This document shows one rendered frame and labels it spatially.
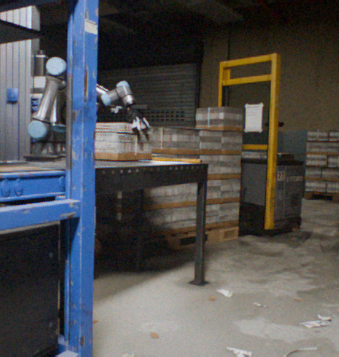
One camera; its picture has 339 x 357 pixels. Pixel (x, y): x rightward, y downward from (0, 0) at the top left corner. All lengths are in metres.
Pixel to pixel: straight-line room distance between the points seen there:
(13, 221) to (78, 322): 0.51
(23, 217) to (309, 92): 9.10
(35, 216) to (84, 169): 0.27
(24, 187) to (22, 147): 1.67
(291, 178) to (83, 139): 3.54
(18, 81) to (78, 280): 1.96
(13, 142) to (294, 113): 7.75
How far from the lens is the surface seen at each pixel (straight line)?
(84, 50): 1.62
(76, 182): 1.61
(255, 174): 4.81
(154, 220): 3.69
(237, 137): 4.36
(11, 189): 1.58
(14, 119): 3.30
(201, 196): 2.87
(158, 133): 3.95
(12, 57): 3.36
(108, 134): 2.75
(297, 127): 10.15
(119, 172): 2.09
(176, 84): 11.40
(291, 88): 10.27
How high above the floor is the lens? 0.90
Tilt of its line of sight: 4 degrees down
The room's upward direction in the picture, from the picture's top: 2 degrees clockwise
